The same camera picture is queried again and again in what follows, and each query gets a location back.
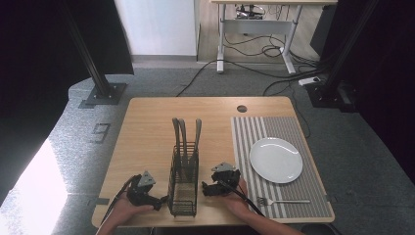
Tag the black metal stand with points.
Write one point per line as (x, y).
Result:
(332, 88)
(101, 88)

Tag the grey striped placemat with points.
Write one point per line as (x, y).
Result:
(313, 196)

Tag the white plate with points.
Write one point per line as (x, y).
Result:
(275, 160)

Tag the metal fork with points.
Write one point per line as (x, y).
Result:
(287, 201)

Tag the white power strip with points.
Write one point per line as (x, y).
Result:
(309, 80)

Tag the person's left hand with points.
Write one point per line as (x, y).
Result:
(125, 209)

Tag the black curtain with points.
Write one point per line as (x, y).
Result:
(385, 81)
(39, 49)

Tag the white desk frame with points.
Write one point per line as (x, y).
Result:
(257, 26)

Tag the person's right hand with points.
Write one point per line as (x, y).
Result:
(239, 204)

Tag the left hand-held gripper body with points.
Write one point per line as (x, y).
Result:
(138, 193)

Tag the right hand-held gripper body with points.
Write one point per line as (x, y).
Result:
(225, 178)

